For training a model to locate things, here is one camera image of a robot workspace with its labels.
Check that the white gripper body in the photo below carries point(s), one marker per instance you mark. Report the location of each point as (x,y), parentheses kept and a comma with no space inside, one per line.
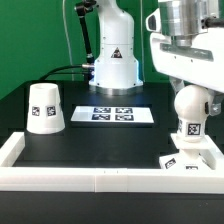
(201,64)

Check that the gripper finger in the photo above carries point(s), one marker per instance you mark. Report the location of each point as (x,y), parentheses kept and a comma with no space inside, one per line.
(213,105)
(177,84)

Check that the white lamp bulb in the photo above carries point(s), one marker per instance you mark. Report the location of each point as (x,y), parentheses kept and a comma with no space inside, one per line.
(191,107)

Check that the white lamp base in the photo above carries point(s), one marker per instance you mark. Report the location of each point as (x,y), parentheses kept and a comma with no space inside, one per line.
(188,157)

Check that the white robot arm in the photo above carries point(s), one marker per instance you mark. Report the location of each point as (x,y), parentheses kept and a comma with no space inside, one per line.
(186,42)

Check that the white lamp shade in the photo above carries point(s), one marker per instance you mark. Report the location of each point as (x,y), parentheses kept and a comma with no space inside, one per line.
(45,115)

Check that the white marker tag plate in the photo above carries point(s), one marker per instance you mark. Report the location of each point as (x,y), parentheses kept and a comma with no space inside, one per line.
(140,115)

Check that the white U-shaped fence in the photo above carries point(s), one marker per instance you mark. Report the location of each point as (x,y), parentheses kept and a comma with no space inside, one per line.
(14,178)

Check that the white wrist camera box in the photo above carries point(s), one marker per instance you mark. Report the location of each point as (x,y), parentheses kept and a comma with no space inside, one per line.
(153,21)

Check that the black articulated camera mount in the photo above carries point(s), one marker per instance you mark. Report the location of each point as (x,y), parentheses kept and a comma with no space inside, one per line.
(82,8)

